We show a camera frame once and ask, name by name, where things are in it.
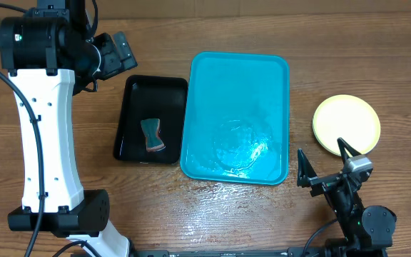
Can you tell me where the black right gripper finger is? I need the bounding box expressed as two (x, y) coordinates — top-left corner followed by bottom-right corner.
(337, 137), (362, 163)
(297, 148), (318, 188)

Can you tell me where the yellow plate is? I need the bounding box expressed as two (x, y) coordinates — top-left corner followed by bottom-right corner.
(312, 94), (381, 156)

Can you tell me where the green orange sponge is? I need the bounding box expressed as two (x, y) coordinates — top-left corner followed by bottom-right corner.
(141, 119), (165, 152)

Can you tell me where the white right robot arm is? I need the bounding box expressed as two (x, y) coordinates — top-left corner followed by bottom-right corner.
(297, 138), (397, 256)

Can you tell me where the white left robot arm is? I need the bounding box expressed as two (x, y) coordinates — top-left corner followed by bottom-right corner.
(0, 16), (136, 256)

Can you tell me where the black plastic tray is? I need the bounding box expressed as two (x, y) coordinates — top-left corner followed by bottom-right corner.
(113, 75), (188, 164)

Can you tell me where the teal plastic tray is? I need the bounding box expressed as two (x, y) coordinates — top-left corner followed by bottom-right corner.
(180, 51), (290, 186)

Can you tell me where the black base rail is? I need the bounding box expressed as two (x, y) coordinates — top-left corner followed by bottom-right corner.
(130, 247), (335, 257)

